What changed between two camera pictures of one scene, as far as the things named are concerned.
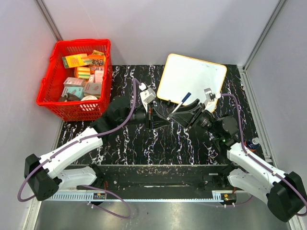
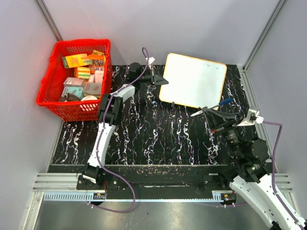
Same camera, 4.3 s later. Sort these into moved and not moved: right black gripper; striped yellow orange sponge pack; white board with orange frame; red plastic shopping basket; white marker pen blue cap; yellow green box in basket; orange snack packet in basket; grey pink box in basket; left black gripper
Moved: right black gripper; left black gripper; white marker pen blue cap
Not moved: yellow green box in basket; orange snack packet in basket; white board with orange frame; grey pink box in basket; striped yellow orange sponge pack; red plastic shopping basket
